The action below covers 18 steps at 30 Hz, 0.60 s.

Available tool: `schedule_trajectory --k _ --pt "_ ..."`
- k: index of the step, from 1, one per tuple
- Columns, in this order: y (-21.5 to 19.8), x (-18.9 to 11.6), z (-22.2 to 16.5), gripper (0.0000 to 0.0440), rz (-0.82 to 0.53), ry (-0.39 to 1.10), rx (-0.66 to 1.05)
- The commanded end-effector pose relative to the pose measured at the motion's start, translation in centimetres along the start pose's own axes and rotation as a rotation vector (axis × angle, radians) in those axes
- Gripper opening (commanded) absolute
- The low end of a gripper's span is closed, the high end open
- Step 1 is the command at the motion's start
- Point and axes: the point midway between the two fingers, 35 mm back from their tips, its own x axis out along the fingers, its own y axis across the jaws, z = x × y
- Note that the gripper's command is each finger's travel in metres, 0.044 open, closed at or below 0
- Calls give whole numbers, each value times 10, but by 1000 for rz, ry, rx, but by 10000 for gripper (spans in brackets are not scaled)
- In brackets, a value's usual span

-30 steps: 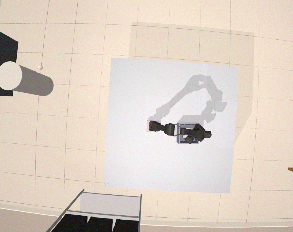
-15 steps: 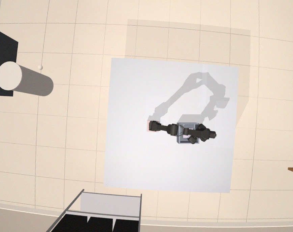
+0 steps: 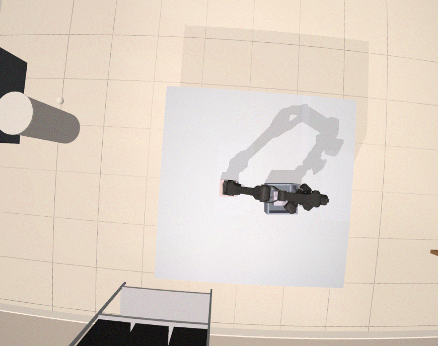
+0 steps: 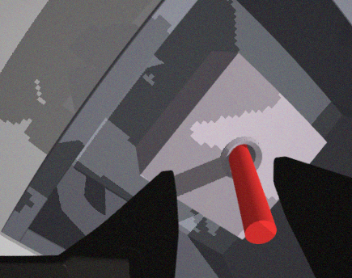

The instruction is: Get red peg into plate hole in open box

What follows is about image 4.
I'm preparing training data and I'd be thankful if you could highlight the light grey flat plate with hole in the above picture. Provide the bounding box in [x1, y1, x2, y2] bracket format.
[136, 51, 326, 239]

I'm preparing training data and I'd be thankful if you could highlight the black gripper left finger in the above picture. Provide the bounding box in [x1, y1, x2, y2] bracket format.
[0, 171, 179, 278]

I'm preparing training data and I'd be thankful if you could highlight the dark grey box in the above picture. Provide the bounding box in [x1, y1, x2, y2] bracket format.
[1, 0, 352, 278]

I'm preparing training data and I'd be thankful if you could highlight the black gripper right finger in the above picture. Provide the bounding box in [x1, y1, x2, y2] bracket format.
[274, 156, 352, 278]

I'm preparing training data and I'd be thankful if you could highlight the red peg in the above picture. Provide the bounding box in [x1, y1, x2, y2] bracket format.
[230, 145, 277, 244]

